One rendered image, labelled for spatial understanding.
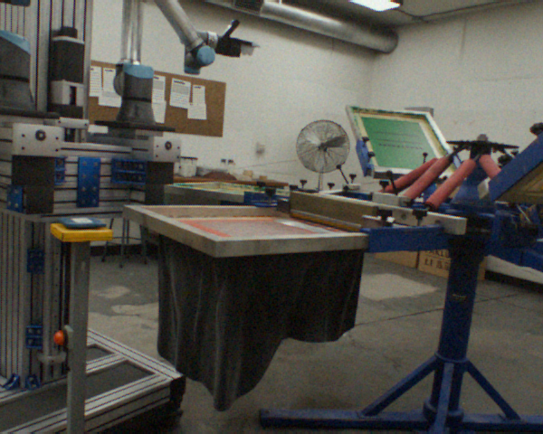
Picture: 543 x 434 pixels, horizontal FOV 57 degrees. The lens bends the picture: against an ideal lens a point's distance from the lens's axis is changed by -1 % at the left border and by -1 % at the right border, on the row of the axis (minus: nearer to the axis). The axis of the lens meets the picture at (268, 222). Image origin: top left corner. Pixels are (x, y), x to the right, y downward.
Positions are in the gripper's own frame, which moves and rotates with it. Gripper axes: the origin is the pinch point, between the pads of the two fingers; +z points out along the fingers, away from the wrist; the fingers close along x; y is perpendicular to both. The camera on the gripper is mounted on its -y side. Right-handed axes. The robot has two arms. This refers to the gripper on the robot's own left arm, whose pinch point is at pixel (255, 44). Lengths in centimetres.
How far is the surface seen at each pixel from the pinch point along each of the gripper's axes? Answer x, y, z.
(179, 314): 92, 86, -57
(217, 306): 111, 75, -54
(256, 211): 64, 62, -21
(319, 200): 83, 52, -8
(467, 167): 84, 36, 58
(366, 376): 36, 164, 80
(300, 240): 120, 54, -38
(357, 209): 101, 50, -6
